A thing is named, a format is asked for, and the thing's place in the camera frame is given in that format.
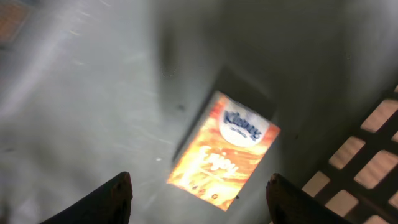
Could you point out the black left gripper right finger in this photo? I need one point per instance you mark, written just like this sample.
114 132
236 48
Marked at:
290 205

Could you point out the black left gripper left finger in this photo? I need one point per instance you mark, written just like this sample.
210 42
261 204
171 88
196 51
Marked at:
110 203

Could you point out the orange Kleenex tissue pack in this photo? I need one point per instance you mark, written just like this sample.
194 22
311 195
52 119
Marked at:
223 150

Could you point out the grey plastic mesh basket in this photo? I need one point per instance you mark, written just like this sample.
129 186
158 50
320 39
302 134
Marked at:
93 88

